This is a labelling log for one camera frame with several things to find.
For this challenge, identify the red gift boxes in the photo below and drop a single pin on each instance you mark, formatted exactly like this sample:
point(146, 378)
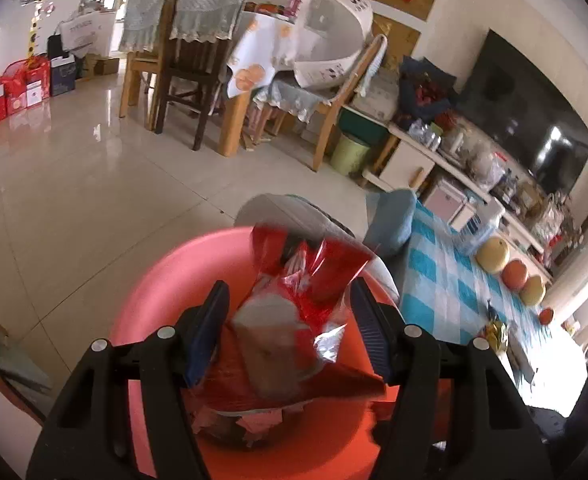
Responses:
point(24, 84)

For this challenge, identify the blue cushion chair back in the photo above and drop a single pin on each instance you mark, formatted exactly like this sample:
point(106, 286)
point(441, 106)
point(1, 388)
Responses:
point(390, 216)

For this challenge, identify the yellow pear left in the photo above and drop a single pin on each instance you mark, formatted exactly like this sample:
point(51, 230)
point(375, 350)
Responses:
point(493, 255)

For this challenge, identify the black flat television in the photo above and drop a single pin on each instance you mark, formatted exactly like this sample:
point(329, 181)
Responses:
point(510, 100)

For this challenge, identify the wooden chair light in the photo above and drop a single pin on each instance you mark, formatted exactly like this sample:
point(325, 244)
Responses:
point(285, 95)

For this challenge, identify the yellow pear right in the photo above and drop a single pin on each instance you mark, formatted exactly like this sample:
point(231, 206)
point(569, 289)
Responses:
point(533, 291)

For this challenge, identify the white floral dining tablecloth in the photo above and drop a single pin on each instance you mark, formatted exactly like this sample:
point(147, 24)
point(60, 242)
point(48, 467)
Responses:
point(262, 47)

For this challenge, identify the dark wooden chair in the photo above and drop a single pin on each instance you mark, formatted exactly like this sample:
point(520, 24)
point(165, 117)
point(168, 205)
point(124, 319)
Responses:
point(195, 54)

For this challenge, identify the pink plastic trash bin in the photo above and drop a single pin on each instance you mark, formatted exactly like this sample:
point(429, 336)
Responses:
point(318, 439)

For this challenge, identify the small orange tangerine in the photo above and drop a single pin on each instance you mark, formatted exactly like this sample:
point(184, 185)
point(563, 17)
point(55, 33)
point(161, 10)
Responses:
point(545, 316)

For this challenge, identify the white tv cabinet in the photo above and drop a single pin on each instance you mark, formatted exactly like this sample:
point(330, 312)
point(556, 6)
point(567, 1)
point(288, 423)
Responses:
point(405, 163)

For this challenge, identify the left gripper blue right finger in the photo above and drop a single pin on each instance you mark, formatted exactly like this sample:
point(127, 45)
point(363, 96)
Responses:
point(372, 326)

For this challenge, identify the blue white checkered tablecloth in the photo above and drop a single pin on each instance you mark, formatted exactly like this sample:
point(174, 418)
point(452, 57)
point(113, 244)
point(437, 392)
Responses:
point(448, 294)

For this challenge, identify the white mesh food cover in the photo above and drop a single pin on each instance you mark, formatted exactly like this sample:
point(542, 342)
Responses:
point(328, 37)

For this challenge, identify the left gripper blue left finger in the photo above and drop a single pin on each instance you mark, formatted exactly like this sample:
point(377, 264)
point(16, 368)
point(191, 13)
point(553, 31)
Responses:
point(202, 327)

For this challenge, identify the red apple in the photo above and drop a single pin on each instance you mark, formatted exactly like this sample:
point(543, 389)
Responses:
point(515, 275)

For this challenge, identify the red plastic snack bag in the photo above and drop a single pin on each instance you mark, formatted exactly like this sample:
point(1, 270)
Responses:
point(280, 345)

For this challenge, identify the white milk bottle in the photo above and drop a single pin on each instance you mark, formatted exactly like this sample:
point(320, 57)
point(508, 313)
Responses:
point(479, 227)

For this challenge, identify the yellow pear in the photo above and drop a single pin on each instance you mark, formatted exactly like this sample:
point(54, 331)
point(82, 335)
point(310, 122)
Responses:
point(493, 255)
point(533, 291)

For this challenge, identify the dark flower bouquet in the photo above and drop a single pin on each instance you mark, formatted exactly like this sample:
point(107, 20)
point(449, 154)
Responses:
point(424, 91)

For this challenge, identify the yellow green snack bag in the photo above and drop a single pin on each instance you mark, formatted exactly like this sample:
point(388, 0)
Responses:
point(496, 332)

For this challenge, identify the green waste bin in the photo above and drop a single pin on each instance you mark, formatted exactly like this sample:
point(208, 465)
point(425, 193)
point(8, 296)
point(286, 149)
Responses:
point(349, 154)

